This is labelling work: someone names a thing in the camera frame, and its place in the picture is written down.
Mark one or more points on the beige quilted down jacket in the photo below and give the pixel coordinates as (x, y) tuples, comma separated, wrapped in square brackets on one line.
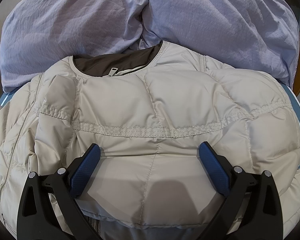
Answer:
[(149, 111)]

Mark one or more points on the right lavender pillow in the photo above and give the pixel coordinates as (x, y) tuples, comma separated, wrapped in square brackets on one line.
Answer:
[(252, 34)]

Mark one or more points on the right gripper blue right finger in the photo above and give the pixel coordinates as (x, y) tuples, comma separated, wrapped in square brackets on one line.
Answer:
[(251, 208)]

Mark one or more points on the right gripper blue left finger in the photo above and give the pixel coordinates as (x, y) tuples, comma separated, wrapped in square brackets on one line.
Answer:
[(36, 217)]

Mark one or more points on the lavender pillow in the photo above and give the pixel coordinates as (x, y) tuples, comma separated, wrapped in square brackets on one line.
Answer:
[(252, 34), (39, 33)]

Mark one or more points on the left lavender pillow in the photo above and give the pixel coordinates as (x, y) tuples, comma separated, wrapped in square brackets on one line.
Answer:
[(39, 33)]

